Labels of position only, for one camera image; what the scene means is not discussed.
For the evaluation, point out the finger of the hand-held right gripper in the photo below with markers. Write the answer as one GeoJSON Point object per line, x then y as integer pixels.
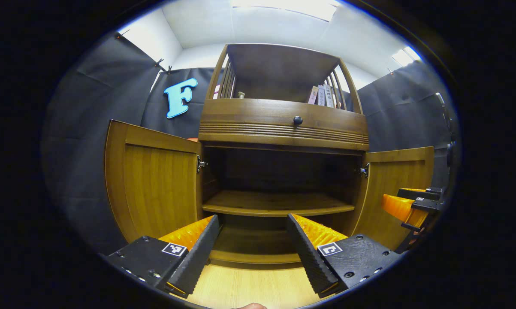
{"type": "Point", "coordinates": [420, 194]}
{"type": "Point", "coordinates": [401, 208]}

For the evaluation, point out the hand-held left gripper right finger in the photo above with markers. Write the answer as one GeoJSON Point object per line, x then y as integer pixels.
{"type": "Point", "coordinates": [307, 253]}

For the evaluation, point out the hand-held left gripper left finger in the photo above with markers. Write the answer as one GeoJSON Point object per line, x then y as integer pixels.
{"type": "Point", "coordinates": [200, 253]}

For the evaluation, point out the wooden cabinet door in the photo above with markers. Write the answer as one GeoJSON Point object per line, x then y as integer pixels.
{"type": "Point", "coordinates": [390, 184]}
{"type": "Point", "coordinates": [155, 189]}

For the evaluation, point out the wooden double-door shoe cabinet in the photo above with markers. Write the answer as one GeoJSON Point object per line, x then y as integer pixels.
{"type": "Point", "coordinates": [279, 68]}

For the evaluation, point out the metal door hinge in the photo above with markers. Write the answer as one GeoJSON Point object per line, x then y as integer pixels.
{"type": "Point", "coordinates": [201, 164]}
{"type": "Point", "coordinates": [364, 171]}

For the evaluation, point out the wooden inner cabinet shelf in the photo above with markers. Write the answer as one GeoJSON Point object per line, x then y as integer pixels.
{"type": "Point", "coordinates": [275, 204]}

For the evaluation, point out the wooden cabinet drawer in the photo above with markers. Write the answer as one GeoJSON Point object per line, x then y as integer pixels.
{"type": "Point", "coordinates": [258, 118]}

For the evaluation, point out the round dark drawer knob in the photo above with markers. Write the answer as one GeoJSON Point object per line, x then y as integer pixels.
{"type": "Point", "coordinates": [297, 120]}

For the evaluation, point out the pale grey book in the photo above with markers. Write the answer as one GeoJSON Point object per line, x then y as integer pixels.
{"type": "Point", "coordinates": [329, 96]}

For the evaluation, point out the small ceiling light panel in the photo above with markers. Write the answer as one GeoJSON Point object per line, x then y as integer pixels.
{"type": "Point", "coordinates": [405, 56]}

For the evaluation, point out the pink book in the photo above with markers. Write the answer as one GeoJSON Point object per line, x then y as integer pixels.
{"type": "Point", "coordinates": [312, 95]}

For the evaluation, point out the black backdrop cloth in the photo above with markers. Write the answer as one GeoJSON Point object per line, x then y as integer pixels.
{"type": "Point", "coordinates": [95, 128]}

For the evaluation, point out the large ceiling light panel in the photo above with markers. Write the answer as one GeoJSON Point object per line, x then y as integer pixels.
{"type": "Point", "coordinates": [285, 6]}

